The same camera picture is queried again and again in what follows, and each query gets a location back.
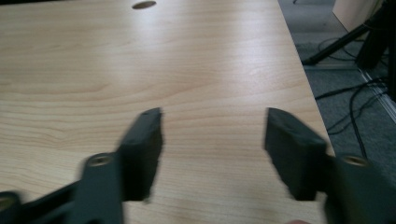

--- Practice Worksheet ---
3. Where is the oval table cable grommet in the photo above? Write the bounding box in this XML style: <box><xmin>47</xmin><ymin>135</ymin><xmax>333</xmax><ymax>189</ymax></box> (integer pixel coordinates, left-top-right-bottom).
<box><xmin>132</xmin><ymin>0</ymin><xmax>158</xmax><ymax>10</ymax></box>

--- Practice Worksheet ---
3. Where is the black tripod stand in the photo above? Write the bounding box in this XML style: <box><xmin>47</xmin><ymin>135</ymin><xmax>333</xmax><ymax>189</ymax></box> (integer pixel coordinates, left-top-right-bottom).
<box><xmin>301</xmin><ymin>0</ymin><xmax>396</xmax><ymax>102</ymax></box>

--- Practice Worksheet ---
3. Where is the thin black cable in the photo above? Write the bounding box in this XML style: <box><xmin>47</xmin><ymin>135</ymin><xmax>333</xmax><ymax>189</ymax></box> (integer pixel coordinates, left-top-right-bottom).
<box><xmin>317</xmin><ymin>36</ymin><xmax>359</xmax><ymax>63</ymax></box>

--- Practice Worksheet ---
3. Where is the metal floor rail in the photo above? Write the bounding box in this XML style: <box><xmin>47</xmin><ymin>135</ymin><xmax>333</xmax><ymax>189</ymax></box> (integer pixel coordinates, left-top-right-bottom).
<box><xmin>358</xmin><ymin>68</ymin><xmax>396</xmax><ymax>124</ymax></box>

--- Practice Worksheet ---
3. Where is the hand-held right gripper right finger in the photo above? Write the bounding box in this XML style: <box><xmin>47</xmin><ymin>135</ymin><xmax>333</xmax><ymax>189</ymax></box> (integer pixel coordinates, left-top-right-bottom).
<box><xmin>263</xmin><ymin>106</ymin><xmax>396</xmax><ymax>224</ymax></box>

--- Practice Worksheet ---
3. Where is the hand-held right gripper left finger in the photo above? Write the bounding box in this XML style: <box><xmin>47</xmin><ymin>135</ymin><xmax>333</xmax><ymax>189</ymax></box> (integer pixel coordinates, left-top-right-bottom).
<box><xmin>70</xmin><ymin>106</ymin><xmax>164</xmax><ymax>224</ymax></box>

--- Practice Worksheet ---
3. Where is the light wooden cabinet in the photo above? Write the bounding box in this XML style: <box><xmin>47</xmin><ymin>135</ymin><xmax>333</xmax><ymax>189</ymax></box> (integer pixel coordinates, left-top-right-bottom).
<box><xmin>332</xmin><ymin>0</ymin><xmax>385</xmax><ymax>33</ymax></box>

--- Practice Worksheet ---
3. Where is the long black floor cable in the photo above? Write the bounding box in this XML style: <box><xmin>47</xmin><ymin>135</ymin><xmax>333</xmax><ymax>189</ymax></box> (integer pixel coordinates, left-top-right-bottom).
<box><xmin>314</xmin><ymin>77</ymin><xmax>389</xmax><ymax>101</ymax></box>

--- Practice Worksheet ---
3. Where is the looped black floor cable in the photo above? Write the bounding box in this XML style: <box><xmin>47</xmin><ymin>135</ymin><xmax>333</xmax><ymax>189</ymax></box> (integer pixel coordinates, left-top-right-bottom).
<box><xmin>325</xmin><ymin>81</ymin><xmax>387</xmax><ymax>161</ymax></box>

